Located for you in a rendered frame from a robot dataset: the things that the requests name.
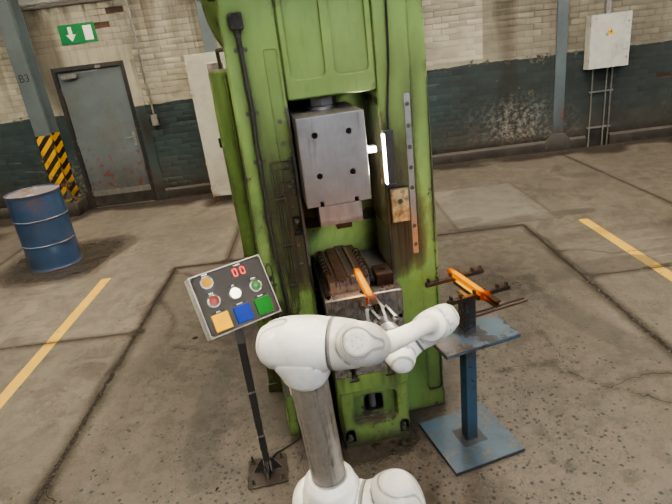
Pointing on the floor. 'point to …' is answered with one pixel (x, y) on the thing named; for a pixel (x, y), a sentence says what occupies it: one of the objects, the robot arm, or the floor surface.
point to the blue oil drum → (44, 227)
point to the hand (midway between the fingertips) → (374, 304)
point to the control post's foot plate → (267, 472)
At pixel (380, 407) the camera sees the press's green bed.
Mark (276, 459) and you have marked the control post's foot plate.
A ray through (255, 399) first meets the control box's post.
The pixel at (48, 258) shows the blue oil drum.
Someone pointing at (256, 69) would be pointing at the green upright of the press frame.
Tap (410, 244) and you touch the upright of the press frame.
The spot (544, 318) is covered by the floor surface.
